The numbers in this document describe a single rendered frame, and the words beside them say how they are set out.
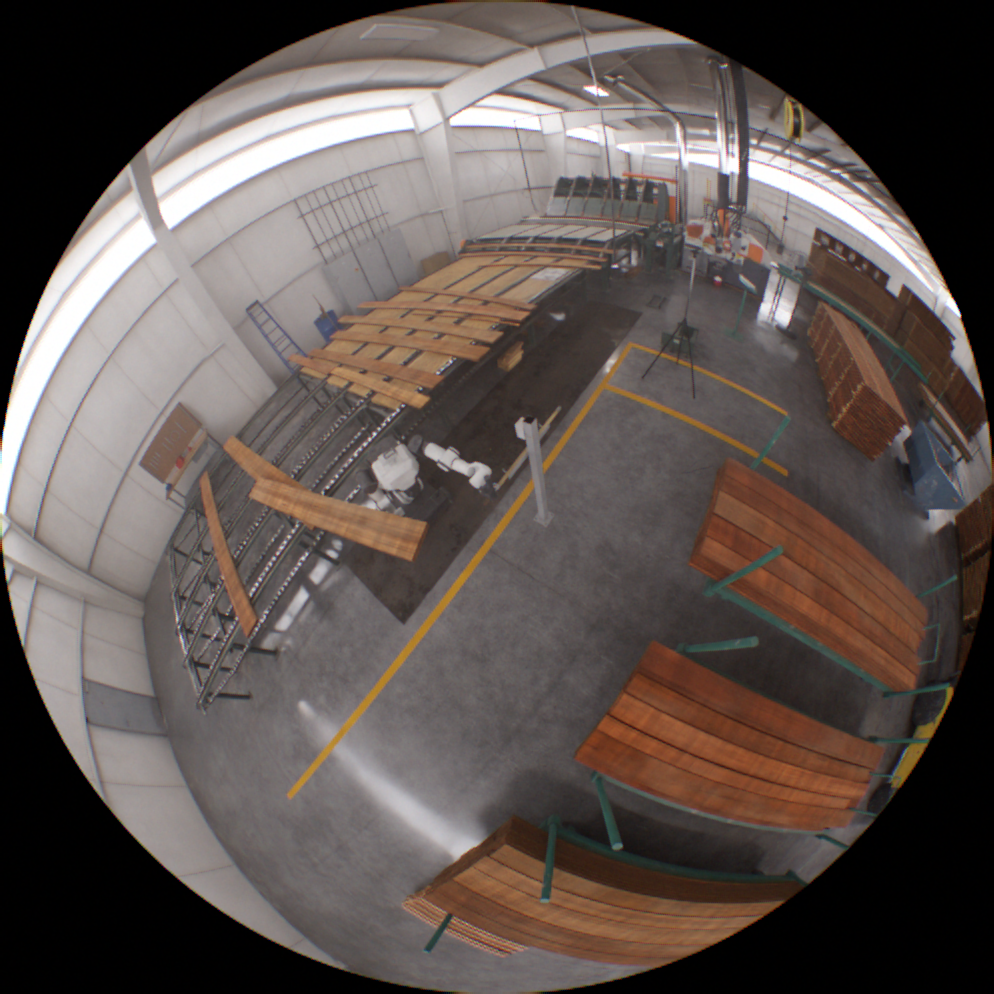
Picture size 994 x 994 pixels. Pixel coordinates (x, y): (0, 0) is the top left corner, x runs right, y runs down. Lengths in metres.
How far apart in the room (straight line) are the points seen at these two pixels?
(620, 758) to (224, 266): 9.81
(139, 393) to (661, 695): 9.69
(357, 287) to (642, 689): 9.16
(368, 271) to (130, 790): 12.67
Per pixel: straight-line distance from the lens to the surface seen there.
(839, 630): 3.03
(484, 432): 3.51
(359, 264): 8.85
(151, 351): 8.45
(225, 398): 8.50
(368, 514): 2.25
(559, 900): 2.57
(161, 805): 7.92
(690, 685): 2.26
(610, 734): 2.16
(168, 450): 8.57
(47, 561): 10.77
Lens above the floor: 2.53
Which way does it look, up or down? 58 degrees down
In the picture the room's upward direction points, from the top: 22 degrees counter-clockwise
